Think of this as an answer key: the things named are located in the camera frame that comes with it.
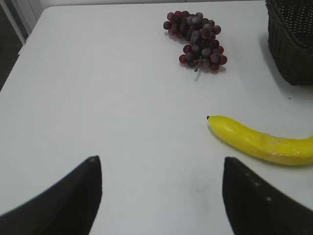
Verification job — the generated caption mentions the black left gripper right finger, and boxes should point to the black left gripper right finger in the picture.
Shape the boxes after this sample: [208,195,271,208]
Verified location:
[222,157,313,235]

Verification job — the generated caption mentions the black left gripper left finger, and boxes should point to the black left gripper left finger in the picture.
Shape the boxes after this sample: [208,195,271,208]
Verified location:
[0,156,102,235]

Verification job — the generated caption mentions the black woven basket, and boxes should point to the black woven basket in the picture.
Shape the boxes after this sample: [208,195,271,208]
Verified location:
[265,0,313,86]

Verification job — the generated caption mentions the yellow banana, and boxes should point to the yellow banana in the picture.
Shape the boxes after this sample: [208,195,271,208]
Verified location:
[207,116,313,165]

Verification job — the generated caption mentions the bunch of red grapes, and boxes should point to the bunch of red grapes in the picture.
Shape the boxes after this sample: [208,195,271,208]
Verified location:
[163,10,228,72]

